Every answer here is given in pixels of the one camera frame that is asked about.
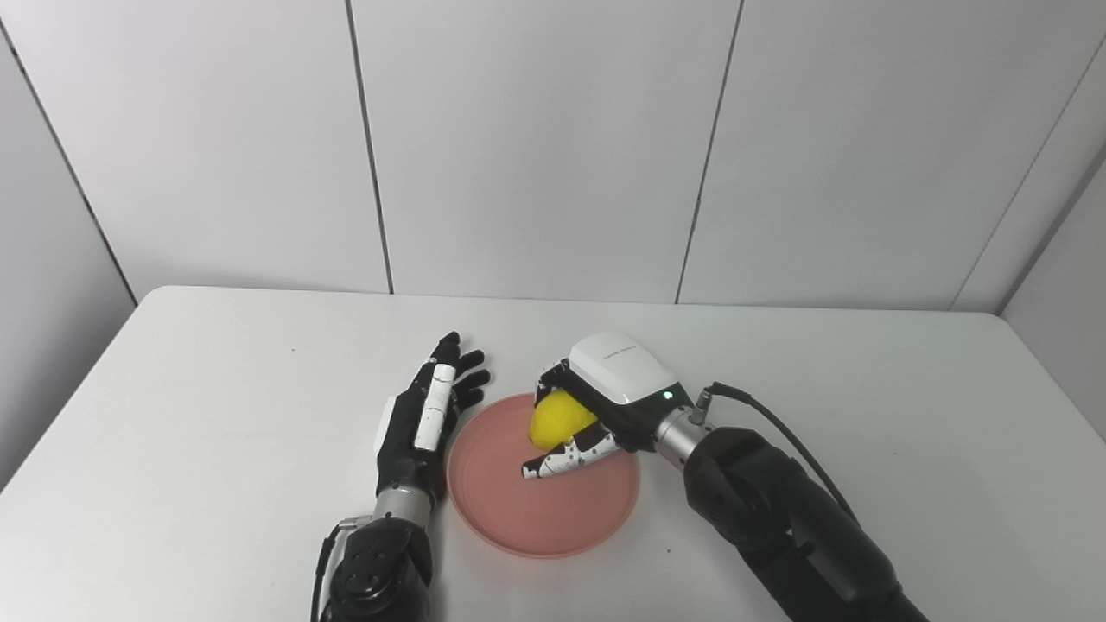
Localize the yellow lemon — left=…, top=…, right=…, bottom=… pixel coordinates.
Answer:
left=529, top=389, right=600, bottom=453

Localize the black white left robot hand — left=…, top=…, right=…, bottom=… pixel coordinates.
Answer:
left=374, top=332, right=492, bottom=504

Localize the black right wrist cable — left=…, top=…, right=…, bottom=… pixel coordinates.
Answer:
left=689, top=382, right=861, bottom=524

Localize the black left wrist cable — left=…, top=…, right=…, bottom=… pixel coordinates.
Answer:
left=308, top=516, right=374, bottom=622

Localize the pink round plate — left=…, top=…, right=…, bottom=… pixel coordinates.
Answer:
left=446, top=393, right=642, bottom=560

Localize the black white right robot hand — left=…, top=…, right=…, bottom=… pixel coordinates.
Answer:
left=521, top=332, right=697, bottom=482

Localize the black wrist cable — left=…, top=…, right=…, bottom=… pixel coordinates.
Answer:
left=308, top=516, right=374, bottom=622
left=689, top=382, right=861, bottom=524

